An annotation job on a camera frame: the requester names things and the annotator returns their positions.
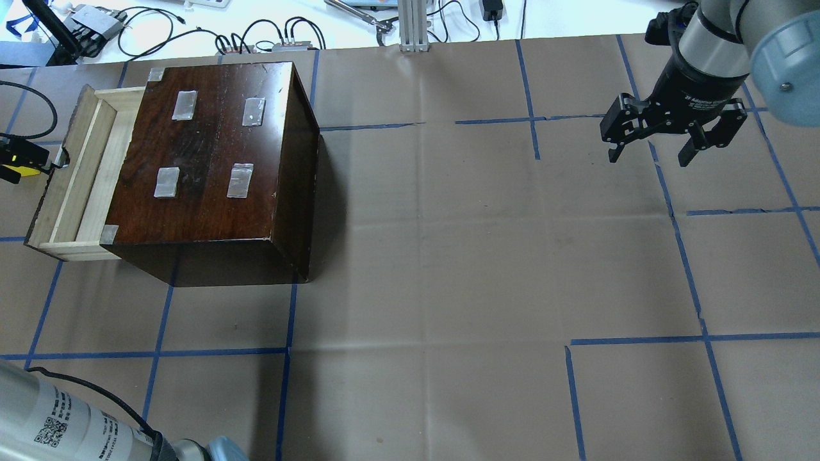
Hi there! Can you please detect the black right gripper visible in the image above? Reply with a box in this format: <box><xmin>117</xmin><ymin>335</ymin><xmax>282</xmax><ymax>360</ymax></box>
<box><xmin>600</xmin><ymin>58</ymin><xmax>749</xmax><ymax>167</ymax></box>

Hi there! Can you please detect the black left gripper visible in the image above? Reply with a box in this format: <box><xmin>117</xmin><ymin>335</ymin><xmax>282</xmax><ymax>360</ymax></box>
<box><xmin>2</xmin><ymin>138</ymin><xmax>52</xmax><ymax>173</ymax></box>

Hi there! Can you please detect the yellow block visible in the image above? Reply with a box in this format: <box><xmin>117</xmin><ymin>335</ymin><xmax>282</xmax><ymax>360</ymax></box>
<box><xmin>0</xmin><ymin>165</ymin><xmax>40</xmax><ymax>184</ymax></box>

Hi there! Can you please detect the wooden drawer with white handle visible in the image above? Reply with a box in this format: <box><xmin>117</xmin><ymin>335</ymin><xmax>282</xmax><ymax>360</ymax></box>
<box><xmin>24</xmin><ymin>85</ymin><xmax>145</xmax><ymax>261</ymax></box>

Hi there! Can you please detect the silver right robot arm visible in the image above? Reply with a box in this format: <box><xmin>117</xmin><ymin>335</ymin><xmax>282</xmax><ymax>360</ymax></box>
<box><xmin>600</xmin><ymin>1</ymin><xmax>819</xmax><ymax>166</ymax></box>

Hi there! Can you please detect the dark wooden drawer box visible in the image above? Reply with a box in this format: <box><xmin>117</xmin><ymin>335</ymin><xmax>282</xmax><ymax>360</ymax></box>
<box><xmin>100</xmin><ymin>61</ymin><xmax>320</xmax><ymax>287</ymax></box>

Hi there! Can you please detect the black power adapter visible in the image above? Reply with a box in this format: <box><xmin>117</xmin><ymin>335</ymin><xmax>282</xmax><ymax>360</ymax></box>
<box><xmin>480</xmin><ymin>0</ymin><xmax>505</xmax><ymax>22</ymax></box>

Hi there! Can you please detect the brown paper table cover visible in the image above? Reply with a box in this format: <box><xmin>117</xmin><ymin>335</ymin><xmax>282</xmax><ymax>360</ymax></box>
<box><xmin>2</xmin><ymin>35</ymin><xmax>819</xmax><ymax>460</ymax></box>

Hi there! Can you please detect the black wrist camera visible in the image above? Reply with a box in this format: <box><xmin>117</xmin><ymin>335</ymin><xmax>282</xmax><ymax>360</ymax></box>
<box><xmin>644</xmin><ymin>1</ymin><xmax>699</xmax><ymax>46</ymax></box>

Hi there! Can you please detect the aluminium frame post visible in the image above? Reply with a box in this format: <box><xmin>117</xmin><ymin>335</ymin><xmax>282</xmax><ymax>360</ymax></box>
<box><xmin>397</xmin><ymin>0</ymin><xmax>430</xmax><ymax>53</ymax></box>

